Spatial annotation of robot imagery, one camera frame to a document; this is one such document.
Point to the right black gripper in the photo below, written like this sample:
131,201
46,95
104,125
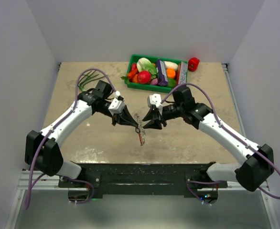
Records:
154,124

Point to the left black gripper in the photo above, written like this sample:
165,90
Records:
126,115

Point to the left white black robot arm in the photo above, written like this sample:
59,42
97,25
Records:
42,148

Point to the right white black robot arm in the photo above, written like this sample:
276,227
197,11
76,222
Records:
254,162

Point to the purple sweet potato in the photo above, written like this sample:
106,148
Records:
154,82

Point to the orange carrot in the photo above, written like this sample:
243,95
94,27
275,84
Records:
135,79

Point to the purple white box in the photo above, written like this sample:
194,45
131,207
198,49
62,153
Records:
161,73

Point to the green vegetable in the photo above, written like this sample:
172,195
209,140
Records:
171,83

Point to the red apple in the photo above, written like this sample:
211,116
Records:
143,77

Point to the orange fruit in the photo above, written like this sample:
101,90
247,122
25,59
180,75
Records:
171,73

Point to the red chili pepper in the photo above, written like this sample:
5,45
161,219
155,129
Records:
133,71

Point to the green spring onion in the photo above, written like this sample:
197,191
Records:
88,77

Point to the white green cabbage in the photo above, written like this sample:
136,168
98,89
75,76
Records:
143,64

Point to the white radish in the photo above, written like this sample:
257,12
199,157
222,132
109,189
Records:
171,65

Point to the red grey box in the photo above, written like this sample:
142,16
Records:
182,71

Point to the green plastic bin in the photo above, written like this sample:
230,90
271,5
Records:
154,88

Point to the red bell pepper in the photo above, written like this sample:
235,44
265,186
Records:
193,64

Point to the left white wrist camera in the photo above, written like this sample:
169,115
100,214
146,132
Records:
117,105

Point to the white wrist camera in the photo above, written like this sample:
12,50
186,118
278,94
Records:
155,100
117,105

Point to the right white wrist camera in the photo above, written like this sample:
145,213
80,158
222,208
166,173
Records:
155,100

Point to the black base frame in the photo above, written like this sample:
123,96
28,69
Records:
187,180

